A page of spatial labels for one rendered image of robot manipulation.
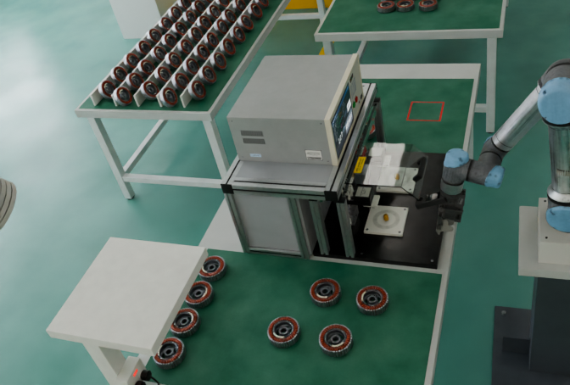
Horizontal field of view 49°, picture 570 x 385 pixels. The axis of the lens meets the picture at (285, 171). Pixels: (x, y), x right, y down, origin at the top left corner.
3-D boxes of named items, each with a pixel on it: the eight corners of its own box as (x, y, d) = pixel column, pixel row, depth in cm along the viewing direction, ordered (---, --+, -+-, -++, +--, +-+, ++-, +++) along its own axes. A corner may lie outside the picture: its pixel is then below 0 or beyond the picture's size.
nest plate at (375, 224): (408, 209, 247) (408, 207, 247) (402, 237, 237) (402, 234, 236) (371, 207, 253) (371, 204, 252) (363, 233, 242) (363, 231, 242)
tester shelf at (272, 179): (377, 92, 262) (376, 82, 259) (338, 202, 214) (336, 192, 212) (279, 91, 278) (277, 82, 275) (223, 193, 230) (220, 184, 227)
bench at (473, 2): (512, 2, 520) (516, -89, 474) (500, 137, 390) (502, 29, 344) (382, 8, 559) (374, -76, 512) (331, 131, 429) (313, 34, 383)
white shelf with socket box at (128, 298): (240, 336, 219) (205, 247, 190) (198, 435, 193) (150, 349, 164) (154, 322, 231) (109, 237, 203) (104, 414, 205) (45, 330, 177)
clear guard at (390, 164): (428, 157, 233) (427, 144, 230) (418, 200, 217) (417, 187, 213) (343, 153, 245) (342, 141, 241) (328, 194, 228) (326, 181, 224)
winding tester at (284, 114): (364, 97, 253) (358, 53, 240) (338, 166, 222) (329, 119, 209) (275, 96, 266) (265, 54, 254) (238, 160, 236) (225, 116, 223)
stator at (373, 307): (392, 293, 220) (391, 287, 218) (385, 319, 212) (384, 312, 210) (360, 288, 224) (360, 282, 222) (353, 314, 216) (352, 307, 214)
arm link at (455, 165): (468, 163, 201) (443, 156, 204) (463, 189, 208) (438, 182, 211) (474, 150, 207) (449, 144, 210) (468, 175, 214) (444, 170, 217)
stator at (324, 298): (317, 281, 231) (315, 274, 228) (346, 287, 226) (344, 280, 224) (306, 304, 223) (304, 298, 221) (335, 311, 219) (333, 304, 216)
